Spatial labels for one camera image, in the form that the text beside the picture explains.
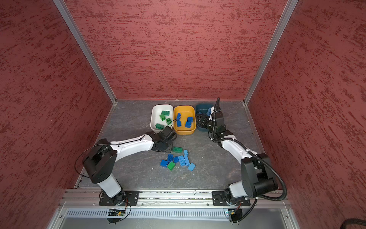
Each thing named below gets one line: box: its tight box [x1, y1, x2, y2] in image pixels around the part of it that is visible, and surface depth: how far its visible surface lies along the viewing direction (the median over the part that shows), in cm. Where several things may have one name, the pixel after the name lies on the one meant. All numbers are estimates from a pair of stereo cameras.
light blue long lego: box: [177, 154, 191, 167], surface depth 87 cm
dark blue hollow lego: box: [167, 153, 174, 162], surface depth 91 cm
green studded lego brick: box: [161, 110, 171, 116], surface depth 113 cm
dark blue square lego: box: [160, 159, 168, 168], surface depth 88 cm
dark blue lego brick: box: [176, 112, 182, 125], surface depth 109 cm
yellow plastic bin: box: [173, 105, 197, 136], surface depth 111 cm
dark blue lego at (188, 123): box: [184, 116, 194, 129], surface depth 108 cm
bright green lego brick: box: [167, 161, 176, 171], surface depth 85 cm
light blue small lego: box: [187, 162, 196, 172], surface depth 86 cm
